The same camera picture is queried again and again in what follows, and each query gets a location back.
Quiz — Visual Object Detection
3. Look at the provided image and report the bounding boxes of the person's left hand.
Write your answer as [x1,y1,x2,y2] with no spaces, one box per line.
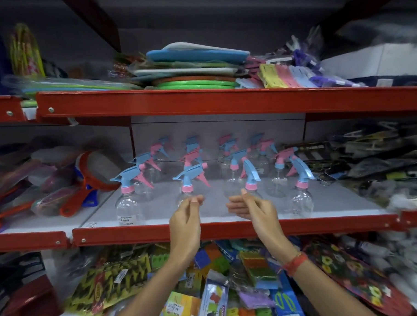
[167,194,208,261]

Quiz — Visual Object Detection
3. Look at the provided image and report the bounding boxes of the person's right hand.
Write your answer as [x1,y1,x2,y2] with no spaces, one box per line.
[225,186,294,266]

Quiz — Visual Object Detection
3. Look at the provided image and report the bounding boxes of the person's right forearm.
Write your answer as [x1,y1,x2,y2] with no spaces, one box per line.
[279,250,379,316]

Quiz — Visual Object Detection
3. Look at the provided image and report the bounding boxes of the person's left forearm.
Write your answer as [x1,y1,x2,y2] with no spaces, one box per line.
[109,252,201,316]

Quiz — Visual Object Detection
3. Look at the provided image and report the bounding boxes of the group of clear spray bottles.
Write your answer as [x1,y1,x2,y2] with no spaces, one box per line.
[108,129,318,227]

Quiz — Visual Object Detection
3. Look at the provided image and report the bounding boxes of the long red shelf beam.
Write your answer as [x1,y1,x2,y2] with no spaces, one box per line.
[35,75,417,129]
[71,212,404,247]

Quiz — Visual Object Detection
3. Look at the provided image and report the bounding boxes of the red wristband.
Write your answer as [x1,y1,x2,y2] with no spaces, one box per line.
[281,251,309,277]

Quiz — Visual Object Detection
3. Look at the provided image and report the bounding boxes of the pile of colourful small packets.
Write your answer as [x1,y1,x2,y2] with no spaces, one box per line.
[146,235,310,316]

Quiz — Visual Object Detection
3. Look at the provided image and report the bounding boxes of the blue plastic utensil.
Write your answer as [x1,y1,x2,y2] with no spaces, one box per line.
[74,164,99,208]

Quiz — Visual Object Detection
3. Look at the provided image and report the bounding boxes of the stack of green round plates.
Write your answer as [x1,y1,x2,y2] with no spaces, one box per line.
[152,73,239,93]

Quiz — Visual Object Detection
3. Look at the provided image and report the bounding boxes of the yellow black zigzag packets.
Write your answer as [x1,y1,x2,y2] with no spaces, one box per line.
[62,252,154,316]

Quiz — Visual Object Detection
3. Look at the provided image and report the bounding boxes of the pastel plastic holder packs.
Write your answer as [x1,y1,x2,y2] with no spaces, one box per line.
[258,60,322,90]

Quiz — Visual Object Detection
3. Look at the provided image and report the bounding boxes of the floral patterned packet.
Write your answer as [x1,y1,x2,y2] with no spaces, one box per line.
[303,235,413,316]

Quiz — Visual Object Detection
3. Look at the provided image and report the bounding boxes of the pile of dark clip packets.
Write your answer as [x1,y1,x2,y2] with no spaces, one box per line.
[307,119,417,215]

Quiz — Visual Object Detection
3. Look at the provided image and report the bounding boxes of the purple clips in clear bags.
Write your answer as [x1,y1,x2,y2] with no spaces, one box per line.
[285,25,365,91]

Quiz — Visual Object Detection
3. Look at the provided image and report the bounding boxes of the pile of wrapped colourful strainers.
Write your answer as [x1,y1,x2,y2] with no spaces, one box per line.
[0,137,82,232]

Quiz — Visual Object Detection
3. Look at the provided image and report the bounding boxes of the green lids in clear plastic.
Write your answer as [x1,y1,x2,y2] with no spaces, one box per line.
[1,69,144,100]

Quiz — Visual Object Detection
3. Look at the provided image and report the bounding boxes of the white cardboard box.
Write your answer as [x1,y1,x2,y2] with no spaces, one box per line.
[319,42,417,90]

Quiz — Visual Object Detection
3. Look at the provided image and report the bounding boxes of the dark red box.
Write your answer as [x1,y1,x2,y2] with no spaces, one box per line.
[1,273,64,316]

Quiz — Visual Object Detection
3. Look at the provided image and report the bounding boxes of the dark red rack upright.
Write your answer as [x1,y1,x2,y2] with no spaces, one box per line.
[321,0,417,29]
[59,0,122,55]

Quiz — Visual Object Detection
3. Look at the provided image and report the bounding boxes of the yellow pink wrapped packet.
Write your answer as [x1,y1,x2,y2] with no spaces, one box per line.
[8,22,46,80]

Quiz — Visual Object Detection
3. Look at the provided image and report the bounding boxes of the red handled mesh strainer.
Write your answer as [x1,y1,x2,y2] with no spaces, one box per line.
[57,149,124,218]

